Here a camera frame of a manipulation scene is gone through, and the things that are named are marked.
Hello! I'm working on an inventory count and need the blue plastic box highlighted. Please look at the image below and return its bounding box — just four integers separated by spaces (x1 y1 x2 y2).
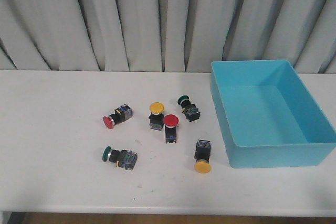
211 60 335 168

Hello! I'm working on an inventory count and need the green push button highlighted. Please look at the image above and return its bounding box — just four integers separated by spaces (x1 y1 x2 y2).
177 95 201 122
102 146 138 170

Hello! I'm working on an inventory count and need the red push button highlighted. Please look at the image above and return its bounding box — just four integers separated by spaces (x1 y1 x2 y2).
103 104 133 129
163 114 179 143

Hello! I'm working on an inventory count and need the grey pleated curtain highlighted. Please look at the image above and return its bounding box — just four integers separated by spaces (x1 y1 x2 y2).
1 0 335 73

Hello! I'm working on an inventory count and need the yellow push button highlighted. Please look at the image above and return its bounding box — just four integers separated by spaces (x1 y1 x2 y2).
149 102 164 131
194 140 211 174

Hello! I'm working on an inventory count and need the upper green push button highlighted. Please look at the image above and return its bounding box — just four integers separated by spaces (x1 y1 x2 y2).
177 95 201 122

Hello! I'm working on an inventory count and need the lower green push button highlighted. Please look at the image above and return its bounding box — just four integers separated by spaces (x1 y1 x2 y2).
102 146 138 170

